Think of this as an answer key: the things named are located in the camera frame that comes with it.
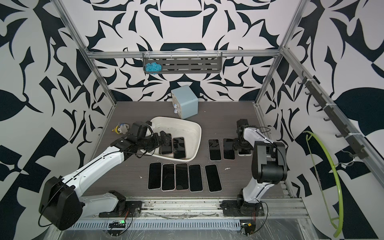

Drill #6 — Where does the green hoop tube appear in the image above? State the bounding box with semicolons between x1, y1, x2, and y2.
302;130;344;238

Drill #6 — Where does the white plastic storage tub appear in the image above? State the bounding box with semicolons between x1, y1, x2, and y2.
146;117;202;163

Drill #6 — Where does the pink case smartphone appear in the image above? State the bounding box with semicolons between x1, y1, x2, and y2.
238;149;253;157

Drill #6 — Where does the slim black smartphone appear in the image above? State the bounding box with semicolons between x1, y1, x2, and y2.
205;165;223;193

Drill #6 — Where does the beige case smartphone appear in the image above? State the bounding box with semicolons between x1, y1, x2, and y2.
160;134;173;156

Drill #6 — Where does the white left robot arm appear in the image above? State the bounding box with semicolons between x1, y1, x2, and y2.
39;121;171;231

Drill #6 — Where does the white slotted cable duct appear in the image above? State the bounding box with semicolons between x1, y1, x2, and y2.
69;219;241;231

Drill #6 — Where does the blue mini drawer cabinet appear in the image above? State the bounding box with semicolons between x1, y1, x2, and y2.
171;86;199;119

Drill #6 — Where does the grey slotted wall rack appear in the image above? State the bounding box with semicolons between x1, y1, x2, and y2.
142;51;223;74

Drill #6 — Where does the small yellow white toy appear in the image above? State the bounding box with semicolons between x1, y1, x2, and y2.
112;123;130;135

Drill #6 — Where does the left green-lit circuit board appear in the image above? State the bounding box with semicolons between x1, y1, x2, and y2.
108;220;127;230

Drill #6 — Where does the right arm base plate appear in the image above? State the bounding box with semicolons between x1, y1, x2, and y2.
220;200;265;217

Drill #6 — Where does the grey edge smartphone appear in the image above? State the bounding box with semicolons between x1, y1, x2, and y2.
148;162;162;190

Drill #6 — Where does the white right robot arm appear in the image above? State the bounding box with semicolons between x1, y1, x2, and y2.
233;119;288;208

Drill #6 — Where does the dark smartphone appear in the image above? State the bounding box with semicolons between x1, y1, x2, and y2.
189;165;204;192
208;139;222;161

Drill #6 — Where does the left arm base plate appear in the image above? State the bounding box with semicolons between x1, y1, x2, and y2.
99;201;143;218

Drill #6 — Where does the right small circuit board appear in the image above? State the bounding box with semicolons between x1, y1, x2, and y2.
240;223;256;236

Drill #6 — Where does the black wall hook rail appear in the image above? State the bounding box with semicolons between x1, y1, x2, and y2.
300;72;369;160

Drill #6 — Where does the white case smartphone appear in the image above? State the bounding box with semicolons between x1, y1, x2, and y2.
162;163;176;192

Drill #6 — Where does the blue crumpled cloth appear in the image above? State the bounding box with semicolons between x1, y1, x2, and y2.
145;62;163;75

